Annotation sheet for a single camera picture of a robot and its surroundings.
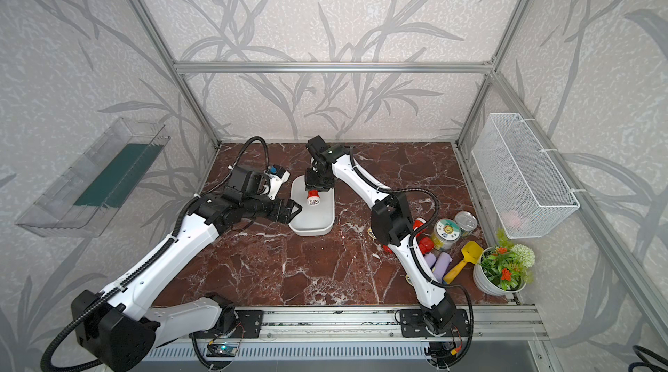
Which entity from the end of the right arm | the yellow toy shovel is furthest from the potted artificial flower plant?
the end of the right arm

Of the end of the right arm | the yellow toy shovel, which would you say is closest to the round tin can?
the yellow toy shovel

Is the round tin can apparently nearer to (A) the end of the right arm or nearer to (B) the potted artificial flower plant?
(B) the potted artificial flower plant

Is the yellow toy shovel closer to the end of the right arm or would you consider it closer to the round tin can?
the round tin can

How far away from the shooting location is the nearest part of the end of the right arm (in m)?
0.72

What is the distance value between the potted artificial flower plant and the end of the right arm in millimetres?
501

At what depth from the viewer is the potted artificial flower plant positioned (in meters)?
0.69

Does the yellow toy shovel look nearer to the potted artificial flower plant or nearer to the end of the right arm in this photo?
the potted artificial flower plant
